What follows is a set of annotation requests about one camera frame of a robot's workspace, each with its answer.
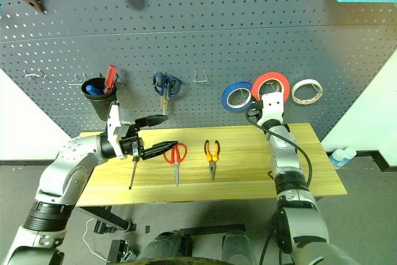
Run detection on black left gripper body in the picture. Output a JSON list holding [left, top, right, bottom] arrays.
[[118, 123, 146, 161]]

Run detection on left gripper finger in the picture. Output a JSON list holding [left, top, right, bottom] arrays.
[[135, 115, 170, 130], [142, 140, 179, 161]]

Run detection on red handled scissors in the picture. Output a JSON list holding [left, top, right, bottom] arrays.
[[163, 141, 189, 189]]

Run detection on orange handled screwdriver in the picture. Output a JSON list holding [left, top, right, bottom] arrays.
[[128, 141, 140, 191]]

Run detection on red tape roll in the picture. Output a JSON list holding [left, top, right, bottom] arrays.
[[251, 72, 292, 104]]

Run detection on orange black needle nose pliers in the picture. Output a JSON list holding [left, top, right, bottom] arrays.
[[203, 139, 221, 181]]

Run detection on blue tape roll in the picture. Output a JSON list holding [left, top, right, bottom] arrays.
[[220, 81, 255, 112]]

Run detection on white tape roll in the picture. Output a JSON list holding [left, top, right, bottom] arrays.
[[290, 78, 324, 106]]

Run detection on dark grey pegboard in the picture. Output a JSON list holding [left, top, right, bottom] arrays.
[[0, 0, 397, 141]]

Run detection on black plastic cup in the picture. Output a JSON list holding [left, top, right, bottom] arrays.
[[81, 76, 119, 122]]

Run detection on dark grey rounded shape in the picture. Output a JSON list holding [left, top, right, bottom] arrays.
[[221, 233, 257, 265], [141, 230, 187, 265]]

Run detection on clear plastic bottle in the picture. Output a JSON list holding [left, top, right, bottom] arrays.
[[329, 148, 347, 171], [341, 146, 358, 163]]

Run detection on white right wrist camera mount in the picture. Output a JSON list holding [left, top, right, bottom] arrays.
[[257, 92, 285, 127]]

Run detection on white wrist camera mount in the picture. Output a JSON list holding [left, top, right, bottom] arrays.
[[105, 101, 133, 159], [257, 92, 285, 127]]

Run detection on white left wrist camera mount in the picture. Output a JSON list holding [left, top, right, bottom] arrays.
[[105, 101, 133, 159]]

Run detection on blue handled scissors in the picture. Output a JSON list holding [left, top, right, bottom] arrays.
[[152, 72, 182, 114]]

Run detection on red handled screwdriver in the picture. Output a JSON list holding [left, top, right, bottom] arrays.
[[102, 64, 119, 95]]

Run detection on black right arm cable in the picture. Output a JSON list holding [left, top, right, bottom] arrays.
[[246, 107, 313, 190]]

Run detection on black metal table frame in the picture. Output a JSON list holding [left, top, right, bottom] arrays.
[[77, 205, 247, 264]]

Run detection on thin white floor cable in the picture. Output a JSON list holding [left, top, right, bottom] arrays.
[[82, 216, 110, 260]]

